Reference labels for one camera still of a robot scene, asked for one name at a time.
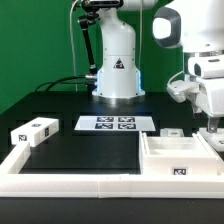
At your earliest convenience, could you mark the grey thin cable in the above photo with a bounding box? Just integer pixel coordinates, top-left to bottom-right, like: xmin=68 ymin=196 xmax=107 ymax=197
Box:
xmin=68 ymin=0 xmax=81 ymax=92

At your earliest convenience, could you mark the black cable bundle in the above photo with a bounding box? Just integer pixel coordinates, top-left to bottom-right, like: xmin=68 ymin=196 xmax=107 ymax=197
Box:
xmin=34 ymin=75 xmax=98 ymax=93

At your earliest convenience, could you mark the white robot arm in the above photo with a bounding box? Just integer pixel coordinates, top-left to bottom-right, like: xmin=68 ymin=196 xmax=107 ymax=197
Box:
xmin=95 ymin=0 xmax=224 ymax=133

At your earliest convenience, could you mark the base marker tag sheet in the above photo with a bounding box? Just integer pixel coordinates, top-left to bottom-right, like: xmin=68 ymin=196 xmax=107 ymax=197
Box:
xmin=75 ymin=116 xmax=155 ymax=131

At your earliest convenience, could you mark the white U-shaped frame fence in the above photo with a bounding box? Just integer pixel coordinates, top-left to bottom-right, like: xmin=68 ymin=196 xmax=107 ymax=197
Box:
xmin=0 ymin=142 xmax=224 ymax=198

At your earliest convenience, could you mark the white cabinet door panel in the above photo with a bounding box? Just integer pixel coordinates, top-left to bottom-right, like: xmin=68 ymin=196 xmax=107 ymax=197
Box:
xmin=160 ymin=128 xmax=184 ymax=137

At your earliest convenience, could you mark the white cabinet top block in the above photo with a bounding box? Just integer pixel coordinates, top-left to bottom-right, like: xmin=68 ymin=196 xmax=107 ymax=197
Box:
xmin=11 ymin=117 xmax=59 ymax=147

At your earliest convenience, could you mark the white cabinet body box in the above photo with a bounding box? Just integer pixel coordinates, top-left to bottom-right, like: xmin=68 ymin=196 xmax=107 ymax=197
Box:
xmin=139 ymin=132 xmax=224 ymax=176

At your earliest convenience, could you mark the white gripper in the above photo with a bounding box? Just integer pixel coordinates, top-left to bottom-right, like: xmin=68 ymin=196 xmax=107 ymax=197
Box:
xmin=192 ymin=78 xmax=224 ymax=133

